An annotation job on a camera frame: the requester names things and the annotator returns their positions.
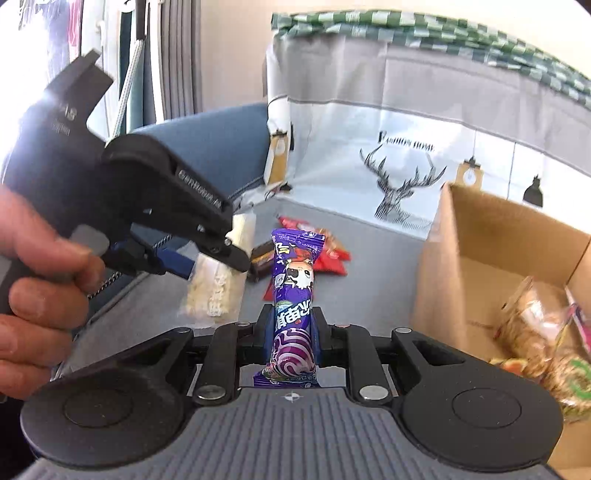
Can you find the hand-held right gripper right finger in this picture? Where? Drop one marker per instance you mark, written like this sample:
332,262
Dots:
319,332

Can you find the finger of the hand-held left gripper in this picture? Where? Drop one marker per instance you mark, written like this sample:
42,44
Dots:
173,265
231,256

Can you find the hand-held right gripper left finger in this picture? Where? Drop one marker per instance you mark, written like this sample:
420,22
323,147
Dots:
267,332

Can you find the white rice cracker packet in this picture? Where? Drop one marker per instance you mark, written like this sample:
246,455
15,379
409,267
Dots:
217,290

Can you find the purple snack packet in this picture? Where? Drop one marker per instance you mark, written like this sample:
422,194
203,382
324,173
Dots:
295,286

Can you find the cardboard box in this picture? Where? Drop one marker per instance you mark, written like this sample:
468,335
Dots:
461,258

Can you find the green bag of nuts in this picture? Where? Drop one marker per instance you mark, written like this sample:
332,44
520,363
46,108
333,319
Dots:
531,332

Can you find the clear bag of cookies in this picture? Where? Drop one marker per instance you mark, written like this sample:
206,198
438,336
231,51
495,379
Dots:
579,323

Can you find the person's left hand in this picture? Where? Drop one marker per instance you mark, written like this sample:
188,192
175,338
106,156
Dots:
32,258

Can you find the dark snack bar packet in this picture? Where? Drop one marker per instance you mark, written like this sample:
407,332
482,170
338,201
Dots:
261,263

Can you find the long red snack packet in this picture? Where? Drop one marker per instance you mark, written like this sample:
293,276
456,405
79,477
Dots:
332,258

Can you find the blue sofa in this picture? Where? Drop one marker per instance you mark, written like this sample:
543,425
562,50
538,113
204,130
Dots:
221,138

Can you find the grey curtain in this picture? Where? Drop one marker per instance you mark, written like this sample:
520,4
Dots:
180,55

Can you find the deer print grey cloth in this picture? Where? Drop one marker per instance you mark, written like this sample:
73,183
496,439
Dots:
485,115

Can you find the green checked cloth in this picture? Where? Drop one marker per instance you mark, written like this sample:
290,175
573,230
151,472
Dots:
415,27

